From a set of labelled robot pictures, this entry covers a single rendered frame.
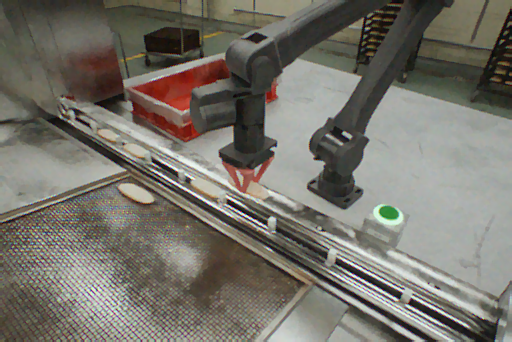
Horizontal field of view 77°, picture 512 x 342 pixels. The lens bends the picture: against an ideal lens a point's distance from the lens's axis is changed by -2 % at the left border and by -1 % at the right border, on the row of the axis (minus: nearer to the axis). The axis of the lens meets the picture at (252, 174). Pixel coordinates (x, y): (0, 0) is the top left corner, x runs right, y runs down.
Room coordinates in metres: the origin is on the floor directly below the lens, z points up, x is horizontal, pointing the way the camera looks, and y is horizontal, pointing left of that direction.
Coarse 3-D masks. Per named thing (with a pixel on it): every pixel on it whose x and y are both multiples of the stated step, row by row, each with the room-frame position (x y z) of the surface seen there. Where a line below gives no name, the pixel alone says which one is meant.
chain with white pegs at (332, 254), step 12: (120, 144) 0.84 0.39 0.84; (144, 156) 0.75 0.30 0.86; (228, 204) 0.58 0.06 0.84; (252, 216) 0.53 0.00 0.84; (276, 228) 0.50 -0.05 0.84; (336, 252) 0.41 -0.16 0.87; (336, 264) 0.40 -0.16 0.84; (360, 276) 0.37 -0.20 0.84; (384, 288) 0.35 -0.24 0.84; (408, 288) 0.33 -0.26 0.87; (408, 300) 0.31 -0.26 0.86; (468, 336) 0.26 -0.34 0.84
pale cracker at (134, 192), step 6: (120, 186) 0.56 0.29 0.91; (126, 186) 0.56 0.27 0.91; (132, 186) 0.56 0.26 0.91; (138, 186) 0.56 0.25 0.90; (126, 192) 0.54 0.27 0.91; (132, 192) 0.54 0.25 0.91; (138, 192) 0.54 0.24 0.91; (144, 192) 0.54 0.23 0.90; (132, 198) 0.52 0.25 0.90; (138, 198) 0.52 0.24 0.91; (144, 198) 0.52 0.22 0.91; (150, 198) 0.52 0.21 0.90
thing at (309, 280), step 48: (96, 192) 0.54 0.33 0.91; (0, 240) 0.37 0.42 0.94; (48, 240) 0.38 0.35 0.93; (144, 240) 0.40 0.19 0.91; (192, 240) 0.41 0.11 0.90; (240, 240) 0.42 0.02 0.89; (0, 288) 0.28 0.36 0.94; (96, 288) 0.29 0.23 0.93; (144, 288) 0.29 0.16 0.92; (240, 288) 0.31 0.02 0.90; (288, 288) 0.31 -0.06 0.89; (0, 336) 0.20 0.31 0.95; (144, 336) 0.22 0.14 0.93; (192, 336) 0.22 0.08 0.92; (240, 336) 0.22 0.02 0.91
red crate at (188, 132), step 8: (272, 88) 1.20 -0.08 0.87; (184, 96) 1.24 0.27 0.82; (272, 96) 1.21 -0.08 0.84; (136, 104) 1.06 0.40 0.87; (168, 104) 1.16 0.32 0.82; (176, 104) 1.16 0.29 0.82; (184, 104) 1.16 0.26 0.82; (136, 112) 1.08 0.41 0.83; (144, 112) 1.03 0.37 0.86; (152, 112) 1.00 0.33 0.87; (152, 120) 1.01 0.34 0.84; (160, 120) 0.97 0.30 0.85; (160, 128) 0.97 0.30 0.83; (168, 128) 0.95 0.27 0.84; (176, 128) 0.91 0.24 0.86; (184, 128) 0.89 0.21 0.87; (192, 128) 0.91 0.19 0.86; (176, 136) 0.91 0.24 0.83; (184, 136) 0.89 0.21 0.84; (192, 136) 0.90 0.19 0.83
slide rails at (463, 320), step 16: (112, 144) 0.83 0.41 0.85; (144, 160) 0.74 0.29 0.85; (160, 160) 0.74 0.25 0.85; (192, 176) 0.67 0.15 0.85; (224, 208) 0.55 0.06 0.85; (256, 208) 0.55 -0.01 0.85; (256, 224) 0.50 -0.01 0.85; (288, 224) 0.50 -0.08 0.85; (288, 240) 0.45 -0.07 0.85; (304, 240) 0.46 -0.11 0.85; (320, 240) 0.45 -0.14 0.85; (352, 256) 0.41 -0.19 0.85; (368, 272) 0.38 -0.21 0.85; (368, 288) 0.34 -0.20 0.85; (400, 288) 0.34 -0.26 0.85; (400, 304) 0.31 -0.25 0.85; (432, 304) 0.31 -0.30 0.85; (432, 320) 0.28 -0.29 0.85; (464, 320) 0.28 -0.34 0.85; (464, 336) 0.26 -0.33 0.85
